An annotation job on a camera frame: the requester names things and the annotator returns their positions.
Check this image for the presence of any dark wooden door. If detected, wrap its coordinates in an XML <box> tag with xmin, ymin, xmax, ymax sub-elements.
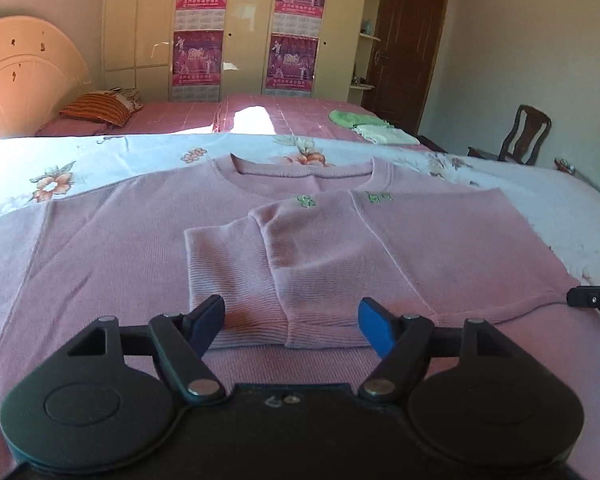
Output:
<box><xmin>367</xmin><ymin>0</ymin><xmax>451</xmax><ymax>134</ymax></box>

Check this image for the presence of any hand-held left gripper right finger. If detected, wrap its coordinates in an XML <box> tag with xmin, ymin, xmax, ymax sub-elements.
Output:
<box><xmin>358</xmin><ymin>297</ymin><xmax>519</xmax><ymax>402</ymax></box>

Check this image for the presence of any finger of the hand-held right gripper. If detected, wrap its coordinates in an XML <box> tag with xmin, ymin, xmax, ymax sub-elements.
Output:
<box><xmin>566</xmin><ymin>283</ymin><xmax>600</xmax><ymax>319</ymax></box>

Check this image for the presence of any green folded cloth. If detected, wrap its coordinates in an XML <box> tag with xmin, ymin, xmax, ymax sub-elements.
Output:
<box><xmin>328</xmin><ymin>109</ymin><xmax>382</xmax><ymax>129</ymax></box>

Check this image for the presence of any pink checked bed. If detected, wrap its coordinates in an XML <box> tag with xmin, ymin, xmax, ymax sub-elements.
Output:
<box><xmin>34</xmin><ymin>92</ymin><xmax>448</xmax><ymax>153</ymax></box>

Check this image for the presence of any cream wardrobe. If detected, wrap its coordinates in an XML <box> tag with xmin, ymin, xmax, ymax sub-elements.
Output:
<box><xmin>102</xmin><ymin>0</ymin><xmax>372</xmax><ymax>103</ymax></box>

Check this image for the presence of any dark wooden chair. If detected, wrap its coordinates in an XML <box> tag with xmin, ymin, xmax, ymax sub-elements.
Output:
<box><xmin>467</xmin><ymin>104</ymin><xmax>553</xmax><ymax>166</ymax></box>

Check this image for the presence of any pink folded blanket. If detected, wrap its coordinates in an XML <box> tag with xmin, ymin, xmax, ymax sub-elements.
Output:
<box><xmin>35</xmin><ymin>117</ymin><xmax>131</xmax><ymax>137</ymax></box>

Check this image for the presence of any cream arched headboard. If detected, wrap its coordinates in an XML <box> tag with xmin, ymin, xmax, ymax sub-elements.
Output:
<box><xmin>0</xmin><ymin>16</ymin><xmax>92</xmax><ymax>141</ymax></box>

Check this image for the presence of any white folded cloth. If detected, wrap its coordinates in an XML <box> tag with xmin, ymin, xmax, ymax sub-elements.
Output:
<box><xmin>351</xmin><ymin>122</ymin><xmax>422</xmax><ymax>147</ymax></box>

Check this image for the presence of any orange striped pillow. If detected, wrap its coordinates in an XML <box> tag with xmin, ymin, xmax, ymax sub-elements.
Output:
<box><xmin>59</xmin><ymin>92</ymin><xmax>134</xmax><ymax>127</ymax></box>

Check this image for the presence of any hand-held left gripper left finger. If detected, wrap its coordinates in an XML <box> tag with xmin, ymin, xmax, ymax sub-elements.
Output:
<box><xmin>67</xmin><ymin>294</ymin><xmax>227</xmax><ymax>406</ymax></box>

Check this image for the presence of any floral pillow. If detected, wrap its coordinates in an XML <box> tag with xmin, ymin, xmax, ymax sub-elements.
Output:
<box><xmin>107</xmin><ymin>87</ymin><xmax>144</xmax><ymax>114</ymax></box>

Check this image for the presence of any pink knit sweater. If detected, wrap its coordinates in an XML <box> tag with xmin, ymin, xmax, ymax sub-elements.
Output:
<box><xmin>0</xmin><ymin>154</ymin><xmax>600</xmax><ymax>473</ymax></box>

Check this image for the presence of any cream corner shelf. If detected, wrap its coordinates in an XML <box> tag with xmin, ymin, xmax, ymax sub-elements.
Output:
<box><xmin>349</xmin><ymin>0</ymin><xmax>390</xmax><ymax>107</ymax></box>

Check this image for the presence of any white floral blanket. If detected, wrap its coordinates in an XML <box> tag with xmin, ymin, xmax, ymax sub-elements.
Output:
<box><xmin>0</xmin><ymin>132</ymin><xmax>600</xmax><ymax>301</ymax></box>

